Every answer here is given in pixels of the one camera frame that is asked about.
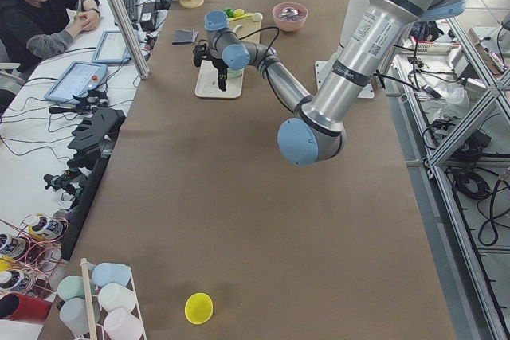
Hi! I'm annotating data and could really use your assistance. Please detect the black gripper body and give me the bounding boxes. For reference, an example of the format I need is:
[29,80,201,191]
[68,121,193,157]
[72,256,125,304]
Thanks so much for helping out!
[193,42,228,72]

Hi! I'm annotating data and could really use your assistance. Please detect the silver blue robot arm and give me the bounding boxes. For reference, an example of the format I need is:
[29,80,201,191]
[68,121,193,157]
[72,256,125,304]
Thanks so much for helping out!
[194,0,466,166]

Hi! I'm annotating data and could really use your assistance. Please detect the large pink ice bowl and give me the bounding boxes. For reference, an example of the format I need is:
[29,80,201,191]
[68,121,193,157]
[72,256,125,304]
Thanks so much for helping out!
[272,2,308,32]

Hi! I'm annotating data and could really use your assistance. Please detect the white cartoon tray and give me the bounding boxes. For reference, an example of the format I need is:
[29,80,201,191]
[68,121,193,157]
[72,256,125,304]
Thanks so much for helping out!
[194,61,244,100]

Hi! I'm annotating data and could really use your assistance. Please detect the folded grey cloth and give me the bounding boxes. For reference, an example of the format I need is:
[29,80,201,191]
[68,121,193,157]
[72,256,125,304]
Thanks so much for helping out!
[171,29,198,45]

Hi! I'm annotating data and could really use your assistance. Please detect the bamboo cutting board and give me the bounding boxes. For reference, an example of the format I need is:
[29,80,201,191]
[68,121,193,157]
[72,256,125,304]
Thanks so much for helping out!
[229,19,261,43]

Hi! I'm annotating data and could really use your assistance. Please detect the lemon slice upper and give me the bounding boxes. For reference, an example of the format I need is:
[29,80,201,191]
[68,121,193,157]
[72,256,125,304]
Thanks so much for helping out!
[233,9,245,17]

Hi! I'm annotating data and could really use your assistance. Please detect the yellow plastic knife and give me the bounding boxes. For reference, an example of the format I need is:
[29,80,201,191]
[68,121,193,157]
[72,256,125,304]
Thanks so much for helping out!
[228,13,253,21]

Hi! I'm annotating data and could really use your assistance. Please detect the white steamed bun toy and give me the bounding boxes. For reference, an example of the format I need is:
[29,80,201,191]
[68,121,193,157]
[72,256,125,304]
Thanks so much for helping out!
[252,13,263,22]

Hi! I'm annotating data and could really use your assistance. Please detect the metal ice scoop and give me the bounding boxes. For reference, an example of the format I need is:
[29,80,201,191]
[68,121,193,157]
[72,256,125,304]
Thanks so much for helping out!
[278,7,299,20]

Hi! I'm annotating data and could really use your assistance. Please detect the blue teach pendant far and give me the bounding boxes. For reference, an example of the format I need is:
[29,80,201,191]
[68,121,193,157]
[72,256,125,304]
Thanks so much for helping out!
[92,30,131,65]

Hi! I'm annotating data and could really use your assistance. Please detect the blue teach pendant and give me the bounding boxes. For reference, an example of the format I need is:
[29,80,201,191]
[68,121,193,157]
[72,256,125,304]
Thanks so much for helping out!
[92,30,131,65]
[44,61,108,104]

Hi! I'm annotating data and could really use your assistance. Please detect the blue teach pendant near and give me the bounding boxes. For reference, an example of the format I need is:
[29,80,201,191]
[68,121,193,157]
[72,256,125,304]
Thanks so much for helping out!
[44,61,108,104]

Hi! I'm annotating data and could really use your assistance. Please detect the person in black hoodie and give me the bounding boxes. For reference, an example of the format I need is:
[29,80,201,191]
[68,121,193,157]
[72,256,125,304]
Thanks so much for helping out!
[1,0,100,77]

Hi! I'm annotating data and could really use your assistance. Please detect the yellow plastic cup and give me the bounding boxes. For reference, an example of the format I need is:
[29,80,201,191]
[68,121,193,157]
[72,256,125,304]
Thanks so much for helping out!
[184,292,214,325]

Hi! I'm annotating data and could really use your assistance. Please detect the white cup rack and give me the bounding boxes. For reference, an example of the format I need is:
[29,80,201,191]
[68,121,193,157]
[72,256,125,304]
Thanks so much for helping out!
[80,258,147,339]

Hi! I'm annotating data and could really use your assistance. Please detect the red cup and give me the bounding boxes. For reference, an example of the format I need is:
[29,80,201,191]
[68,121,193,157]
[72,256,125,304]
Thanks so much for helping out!
[1,293,52,324]

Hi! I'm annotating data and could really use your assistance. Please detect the aluminium frame post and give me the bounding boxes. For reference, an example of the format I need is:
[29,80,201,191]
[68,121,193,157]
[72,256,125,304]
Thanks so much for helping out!
[107,0,150,80]

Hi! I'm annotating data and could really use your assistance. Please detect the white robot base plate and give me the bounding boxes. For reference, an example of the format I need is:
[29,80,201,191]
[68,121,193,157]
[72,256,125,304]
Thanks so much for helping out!
[314,61,375,100]

